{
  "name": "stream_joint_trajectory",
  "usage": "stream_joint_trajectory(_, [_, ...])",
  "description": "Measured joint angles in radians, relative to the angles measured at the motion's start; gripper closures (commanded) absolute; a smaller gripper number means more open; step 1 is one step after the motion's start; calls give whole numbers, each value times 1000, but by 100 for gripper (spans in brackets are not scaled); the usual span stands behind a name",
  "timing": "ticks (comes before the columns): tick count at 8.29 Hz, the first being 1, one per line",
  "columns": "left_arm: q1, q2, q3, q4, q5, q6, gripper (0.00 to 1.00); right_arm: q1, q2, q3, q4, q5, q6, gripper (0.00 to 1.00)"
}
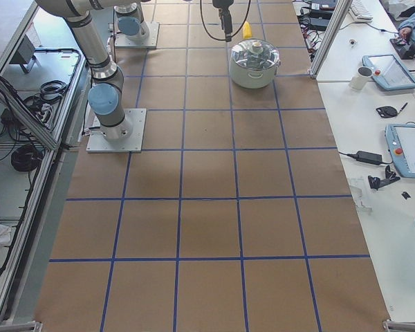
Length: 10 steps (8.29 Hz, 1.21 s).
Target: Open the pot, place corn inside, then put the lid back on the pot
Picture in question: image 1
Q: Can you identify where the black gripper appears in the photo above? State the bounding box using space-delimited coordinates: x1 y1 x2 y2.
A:
212 0 234 24

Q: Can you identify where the yellow corn cob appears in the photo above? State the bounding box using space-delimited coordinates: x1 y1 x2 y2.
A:
241 21 252 39

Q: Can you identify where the glass pot lid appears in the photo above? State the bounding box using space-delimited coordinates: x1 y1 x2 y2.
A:
231 39 280 71

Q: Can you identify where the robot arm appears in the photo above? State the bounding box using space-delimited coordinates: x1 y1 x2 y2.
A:
37 1 149 140
113 1 234 42

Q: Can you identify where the pale green cooking pot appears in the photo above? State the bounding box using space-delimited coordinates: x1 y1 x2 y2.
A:
229 56 281 89

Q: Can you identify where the white keyboard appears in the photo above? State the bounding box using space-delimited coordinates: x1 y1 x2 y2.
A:
349 0 373 23

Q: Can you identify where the white paper cup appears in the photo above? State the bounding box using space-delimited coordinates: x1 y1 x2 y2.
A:
349 66 373 91

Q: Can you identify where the upper teach pendant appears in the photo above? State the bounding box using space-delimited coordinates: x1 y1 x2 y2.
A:
362 54 415 91

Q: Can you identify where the teach pendant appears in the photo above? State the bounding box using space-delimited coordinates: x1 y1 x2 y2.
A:
385 124 415 178
362 54 415 91

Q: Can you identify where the black power adapter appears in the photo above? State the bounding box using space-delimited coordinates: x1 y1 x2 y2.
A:
356 151 383 165

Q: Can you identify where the lower teach pendant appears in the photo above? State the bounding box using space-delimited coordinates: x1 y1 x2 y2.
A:
385 124 415 178

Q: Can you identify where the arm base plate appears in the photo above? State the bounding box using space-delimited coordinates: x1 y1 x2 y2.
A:
115 19 160 49
86 109 147 153

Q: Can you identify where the aluminium frame post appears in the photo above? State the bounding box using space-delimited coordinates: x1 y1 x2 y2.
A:
309 0 352 79

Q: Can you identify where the black camera bracket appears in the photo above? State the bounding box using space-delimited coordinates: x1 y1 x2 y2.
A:
367 165 400 191

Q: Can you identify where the coiled black cable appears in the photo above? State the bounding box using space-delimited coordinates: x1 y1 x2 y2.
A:
10 144 44 172

